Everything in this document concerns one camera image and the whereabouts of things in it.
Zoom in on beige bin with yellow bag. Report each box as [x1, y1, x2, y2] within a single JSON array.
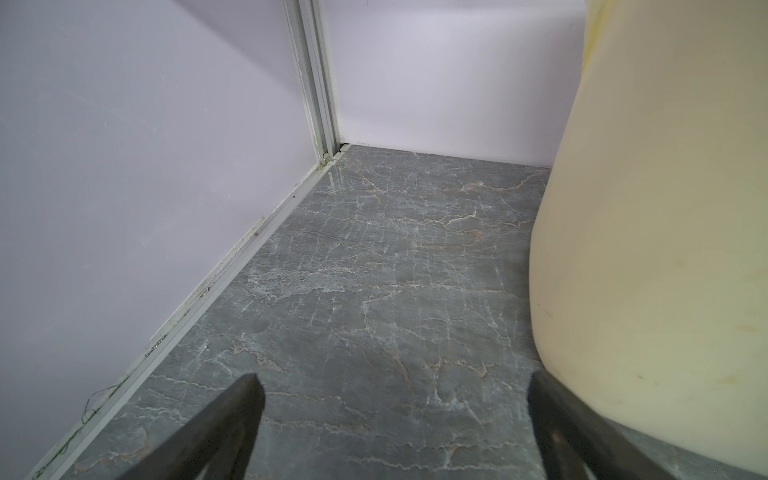
[[529, 1, 767, 474]]

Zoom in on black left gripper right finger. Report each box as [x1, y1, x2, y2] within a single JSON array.
[[527, 370, 672, 479]]

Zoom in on aluminium left frame post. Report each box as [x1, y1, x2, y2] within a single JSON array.
[[283, 0, 343, 168]]

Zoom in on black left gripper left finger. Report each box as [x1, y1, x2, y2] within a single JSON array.
[[121, 373, 266, 479]]

